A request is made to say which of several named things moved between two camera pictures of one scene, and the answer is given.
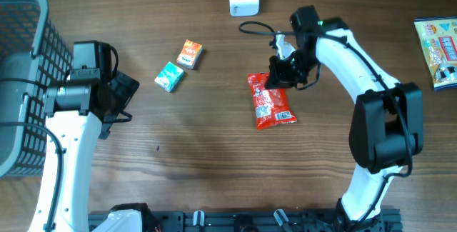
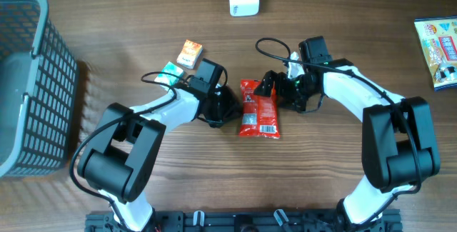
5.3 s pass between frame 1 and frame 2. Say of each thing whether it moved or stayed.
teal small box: stayed
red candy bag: moved
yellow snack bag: stayed
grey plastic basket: stayed
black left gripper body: moved
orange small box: stayed
